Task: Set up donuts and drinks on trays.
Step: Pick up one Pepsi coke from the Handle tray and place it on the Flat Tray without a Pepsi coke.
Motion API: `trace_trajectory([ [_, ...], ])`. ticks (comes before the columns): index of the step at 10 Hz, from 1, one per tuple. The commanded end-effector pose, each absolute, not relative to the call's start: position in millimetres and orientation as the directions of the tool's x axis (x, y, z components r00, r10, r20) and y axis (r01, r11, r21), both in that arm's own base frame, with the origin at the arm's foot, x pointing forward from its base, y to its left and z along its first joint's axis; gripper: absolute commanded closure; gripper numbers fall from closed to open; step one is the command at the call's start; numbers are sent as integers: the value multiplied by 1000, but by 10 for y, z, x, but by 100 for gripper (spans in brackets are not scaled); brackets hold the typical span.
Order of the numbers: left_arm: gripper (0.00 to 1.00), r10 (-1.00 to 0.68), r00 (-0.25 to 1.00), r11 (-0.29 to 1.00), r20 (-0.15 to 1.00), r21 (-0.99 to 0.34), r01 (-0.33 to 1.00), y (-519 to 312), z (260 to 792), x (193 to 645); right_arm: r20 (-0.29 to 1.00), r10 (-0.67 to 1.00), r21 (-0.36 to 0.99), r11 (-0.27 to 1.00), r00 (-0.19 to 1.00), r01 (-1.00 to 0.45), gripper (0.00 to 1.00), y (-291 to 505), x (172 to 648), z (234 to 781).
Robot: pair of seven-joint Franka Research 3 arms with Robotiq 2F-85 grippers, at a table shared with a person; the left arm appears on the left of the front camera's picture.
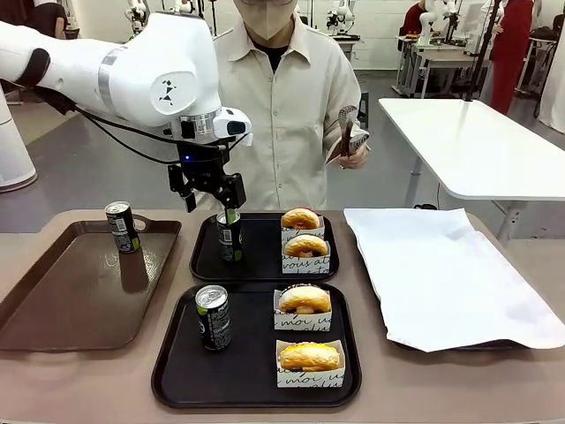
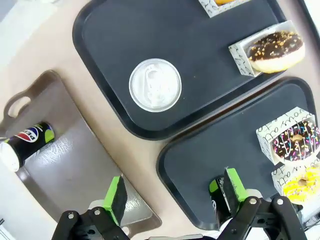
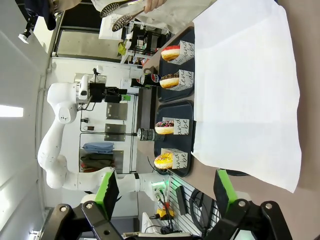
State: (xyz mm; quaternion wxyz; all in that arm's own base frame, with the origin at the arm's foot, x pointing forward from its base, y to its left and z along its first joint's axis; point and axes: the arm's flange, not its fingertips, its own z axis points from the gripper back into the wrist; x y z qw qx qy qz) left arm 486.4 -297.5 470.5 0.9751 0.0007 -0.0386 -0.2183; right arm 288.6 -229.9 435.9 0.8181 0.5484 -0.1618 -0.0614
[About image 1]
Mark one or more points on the grey background desk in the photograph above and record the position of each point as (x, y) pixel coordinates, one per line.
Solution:
(441, 57)

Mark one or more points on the brown metal tongs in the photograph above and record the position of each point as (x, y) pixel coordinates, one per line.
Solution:
(346, 128)

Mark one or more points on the person's left hand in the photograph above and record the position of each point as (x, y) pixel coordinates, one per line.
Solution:
(353, 160)

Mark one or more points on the small black tray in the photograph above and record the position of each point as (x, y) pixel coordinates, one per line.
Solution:
(260, 256)

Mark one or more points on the white table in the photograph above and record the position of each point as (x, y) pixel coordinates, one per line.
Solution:
(476, 146)

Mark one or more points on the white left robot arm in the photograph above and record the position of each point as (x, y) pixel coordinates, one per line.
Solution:
(132, 75)

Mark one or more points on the large black tray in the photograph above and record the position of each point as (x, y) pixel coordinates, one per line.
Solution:
(251, 375)

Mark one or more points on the black drink can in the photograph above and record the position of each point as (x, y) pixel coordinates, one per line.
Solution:
(214, 320)
(229, 243)
(123, 229)

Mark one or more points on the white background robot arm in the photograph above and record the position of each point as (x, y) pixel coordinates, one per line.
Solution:
(427, 26)
(134, 13)
(183, 5)
(341, 17)

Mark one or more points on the white paper sheet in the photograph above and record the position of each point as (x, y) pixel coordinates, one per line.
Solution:
(437, 274)

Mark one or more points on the person torso in cream shirt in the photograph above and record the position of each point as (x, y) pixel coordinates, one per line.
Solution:
(291, 132)

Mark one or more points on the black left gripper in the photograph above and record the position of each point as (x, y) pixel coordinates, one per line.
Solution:
(203, 163)

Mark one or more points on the bystander in red dress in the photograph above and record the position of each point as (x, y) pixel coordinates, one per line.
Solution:
(510, 48)

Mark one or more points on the beige face mask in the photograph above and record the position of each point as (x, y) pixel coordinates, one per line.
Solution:
(265, 20)

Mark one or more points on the yellow iced donut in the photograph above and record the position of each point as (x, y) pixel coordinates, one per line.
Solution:
(309, 355)

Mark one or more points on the chocolate sprinkle donut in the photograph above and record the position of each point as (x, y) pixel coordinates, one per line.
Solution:
(304, 265)

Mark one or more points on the brown plastic tray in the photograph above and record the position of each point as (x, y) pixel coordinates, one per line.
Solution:
(88, 300)

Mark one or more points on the bystander in dark red top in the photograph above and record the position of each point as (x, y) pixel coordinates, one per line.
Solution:
(414, 17)

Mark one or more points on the grey stool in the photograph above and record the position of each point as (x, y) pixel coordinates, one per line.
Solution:
(364, 103)

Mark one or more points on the black pole stand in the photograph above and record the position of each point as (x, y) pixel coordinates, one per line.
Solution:
(483, 48)

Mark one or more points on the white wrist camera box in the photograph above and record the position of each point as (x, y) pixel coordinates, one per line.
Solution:
(231, 123)

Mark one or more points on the red glazed donut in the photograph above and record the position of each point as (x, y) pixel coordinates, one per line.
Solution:
(304, 233)

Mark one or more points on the person's left forearm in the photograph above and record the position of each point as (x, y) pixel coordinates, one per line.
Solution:
(332, 155)

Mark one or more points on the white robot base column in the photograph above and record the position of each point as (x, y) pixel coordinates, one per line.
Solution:
(13, 150)

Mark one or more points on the bystander in black clothes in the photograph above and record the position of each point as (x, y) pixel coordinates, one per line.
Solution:
(48, 20)

